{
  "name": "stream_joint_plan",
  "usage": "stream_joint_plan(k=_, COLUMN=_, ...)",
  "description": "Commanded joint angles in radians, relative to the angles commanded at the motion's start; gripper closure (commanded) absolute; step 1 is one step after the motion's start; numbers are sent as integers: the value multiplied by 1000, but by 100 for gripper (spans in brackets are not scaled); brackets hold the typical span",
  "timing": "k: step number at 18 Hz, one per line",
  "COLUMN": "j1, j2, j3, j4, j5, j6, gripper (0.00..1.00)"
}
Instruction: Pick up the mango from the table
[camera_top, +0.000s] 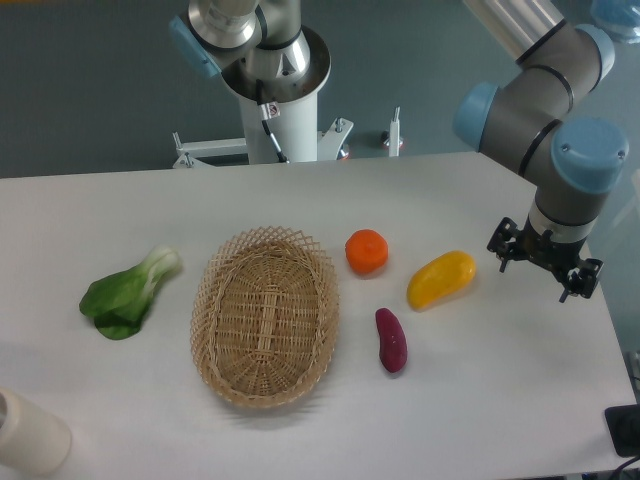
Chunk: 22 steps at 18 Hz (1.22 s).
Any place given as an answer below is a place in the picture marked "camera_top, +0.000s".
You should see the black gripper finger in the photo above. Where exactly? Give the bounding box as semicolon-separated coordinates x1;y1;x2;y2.
487;217;525;272
558;258;603;303

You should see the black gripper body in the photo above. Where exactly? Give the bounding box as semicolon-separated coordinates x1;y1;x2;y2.
514;223;583;274

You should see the yellow mango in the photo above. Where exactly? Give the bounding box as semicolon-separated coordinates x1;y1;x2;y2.
406;250;476;310

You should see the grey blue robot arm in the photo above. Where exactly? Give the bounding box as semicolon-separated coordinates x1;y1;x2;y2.
168;1;629;298

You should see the orange tangerine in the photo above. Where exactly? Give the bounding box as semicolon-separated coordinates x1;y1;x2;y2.
345;229;389;275

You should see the black device at table edge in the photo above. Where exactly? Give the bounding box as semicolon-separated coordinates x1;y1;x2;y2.
604;404;639;457

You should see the purple sweet potato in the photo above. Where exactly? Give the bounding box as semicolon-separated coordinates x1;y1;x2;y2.
375;308;408;374

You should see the woven wicker basket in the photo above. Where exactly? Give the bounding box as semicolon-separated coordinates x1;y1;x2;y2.
190;226;340;409

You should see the blue object top right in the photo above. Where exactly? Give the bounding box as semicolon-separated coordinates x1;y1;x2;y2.
590;0;639;44

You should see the green bok choy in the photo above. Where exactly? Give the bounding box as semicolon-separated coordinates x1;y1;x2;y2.
79;246;182;341

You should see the white cylindrical roll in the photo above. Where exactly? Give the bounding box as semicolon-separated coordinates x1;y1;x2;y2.
1;387;72;476

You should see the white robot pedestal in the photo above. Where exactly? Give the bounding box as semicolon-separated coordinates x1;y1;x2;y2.
222;26;331;164

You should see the black cable on pedestal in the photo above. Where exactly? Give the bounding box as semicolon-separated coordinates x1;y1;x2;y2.
254;78;290;165

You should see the white mount bracket frame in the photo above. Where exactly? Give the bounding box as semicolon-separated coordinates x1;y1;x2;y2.
172;117;354;169

